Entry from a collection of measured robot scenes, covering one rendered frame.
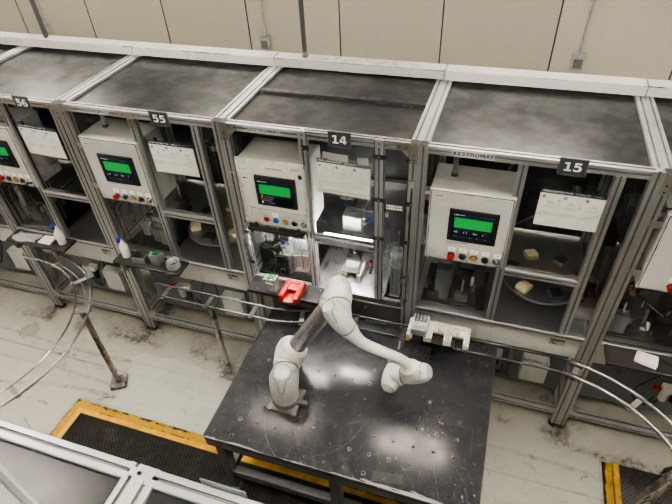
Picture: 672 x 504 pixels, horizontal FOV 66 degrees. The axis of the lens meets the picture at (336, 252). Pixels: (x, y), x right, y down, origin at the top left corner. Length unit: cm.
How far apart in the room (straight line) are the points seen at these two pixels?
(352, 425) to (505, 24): 444
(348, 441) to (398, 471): 31
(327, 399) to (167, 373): 163
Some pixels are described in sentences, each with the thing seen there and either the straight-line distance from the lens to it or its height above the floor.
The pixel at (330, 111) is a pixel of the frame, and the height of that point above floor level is 201.
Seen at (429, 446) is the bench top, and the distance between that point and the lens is 299.
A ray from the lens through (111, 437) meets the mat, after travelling 416.
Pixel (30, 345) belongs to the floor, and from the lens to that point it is 506.
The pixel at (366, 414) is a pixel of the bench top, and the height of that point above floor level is 68.
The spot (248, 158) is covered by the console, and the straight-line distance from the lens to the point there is 296.
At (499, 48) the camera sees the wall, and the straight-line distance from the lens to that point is 616.
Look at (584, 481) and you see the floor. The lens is 389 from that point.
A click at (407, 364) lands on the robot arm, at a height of 106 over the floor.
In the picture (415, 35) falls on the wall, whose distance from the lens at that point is 622.
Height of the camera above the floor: 329
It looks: 41 degrees down
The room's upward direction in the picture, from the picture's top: 3 degrees counter-clockwise
